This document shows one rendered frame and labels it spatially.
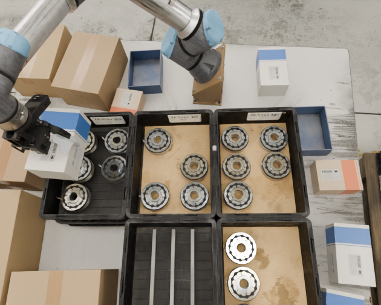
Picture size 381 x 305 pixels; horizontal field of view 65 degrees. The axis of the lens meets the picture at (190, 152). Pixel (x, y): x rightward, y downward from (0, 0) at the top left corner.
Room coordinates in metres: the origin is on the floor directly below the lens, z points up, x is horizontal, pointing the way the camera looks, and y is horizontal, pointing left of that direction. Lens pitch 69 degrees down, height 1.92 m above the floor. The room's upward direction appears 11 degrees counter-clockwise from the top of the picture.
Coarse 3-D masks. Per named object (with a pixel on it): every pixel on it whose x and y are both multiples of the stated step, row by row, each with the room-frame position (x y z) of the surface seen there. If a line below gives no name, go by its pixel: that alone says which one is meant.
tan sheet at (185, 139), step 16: (176, 128) 0.53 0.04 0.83; (192, 128) 0.52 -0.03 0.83; (208, 128) 0.50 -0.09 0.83; (144, 144) 0.49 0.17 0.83; (176, 144) 0.46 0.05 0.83; (192, 144) 0.45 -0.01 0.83; (208, 144) 0.44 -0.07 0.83; (144, 160) 0.42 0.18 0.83; (160, 160) 0.41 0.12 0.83; (176, 160) 0.40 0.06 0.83; (208, 160) 0.37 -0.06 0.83; (144, 176) 0.36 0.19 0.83; (160, 176) 0.35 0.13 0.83; (176, 176) 0.33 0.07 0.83; (208, 176) 0.31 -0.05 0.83; (176, 192) 0.27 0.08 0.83; (144, 208) 0.24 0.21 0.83; (176, 208) 0.21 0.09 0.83; (208, 208) 0.19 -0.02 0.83
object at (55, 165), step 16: (48, 112) 0.52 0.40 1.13; (64, 112) 0.51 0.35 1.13; (80, 112) 0.50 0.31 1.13; (64, 128) 0.45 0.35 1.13; (80, 128) 0.46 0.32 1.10; (80, 144) 0.42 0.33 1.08; (32, 160) 0.37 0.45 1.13; (48, 160) 0.36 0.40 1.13; (64, 160) 0.35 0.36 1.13; (80, 160) 0.38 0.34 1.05; (48, 176) 0.34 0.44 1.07; (64, 176) 0.32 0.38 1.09
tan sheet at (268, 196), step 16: (224, 128) 0.49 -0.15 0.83; (256, 128) 0.46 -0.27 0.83; (256, 144) 0.40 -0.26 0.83; (256, 160) 0.33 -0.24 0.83; (224, 176) 0.30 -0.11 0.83; (256, 176) 0.27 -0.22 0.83; (288, 176) 0.25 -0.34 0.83; (256, 192) 0.21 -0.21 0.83; (272, 192) 0.20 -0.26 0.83; (288, 192) 0.19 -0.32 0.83; (224, 208) 0.18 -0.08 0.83; (256, 208) 0.16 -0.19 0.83; (272, 208) 0.15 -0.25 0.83; (288, 208) 0.14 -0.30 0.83
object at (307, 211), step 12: (228, 108) 0.52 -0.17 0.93; (240, 108) 0.51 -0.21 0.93; (252, 108) 0.50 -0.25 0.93; (264, 108) 0.49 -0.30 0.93; (276, 108) 0.48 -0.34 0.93; (288, 108) 0.47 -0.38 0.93; (216, 120) 0.48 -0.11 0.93; (216, 132) 0.44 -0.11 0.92; (216, 144) 0.39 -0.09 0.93; (300, 144) 0.33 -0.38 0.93; (216, 156) 0.35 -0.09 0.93; (300, 156) 0.29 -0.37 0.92; (216, 168) 0.30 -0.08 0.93; (300, 168) 0.25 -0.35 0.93; (216, 180) 0.26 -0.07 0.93; (216, 192) 0.22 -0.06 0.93; (216, 204) 0.18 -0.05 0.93; (228, 216) 0.14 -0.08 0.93; (240, 216) 0.13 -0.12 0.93; (252, 216) 0.12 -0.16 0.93; (264, 216) 0.11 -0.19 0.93; (276, 216) 0.11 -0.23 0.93; (288, 216) 0.10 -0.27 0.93; (300, 216) 0.09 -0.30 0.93
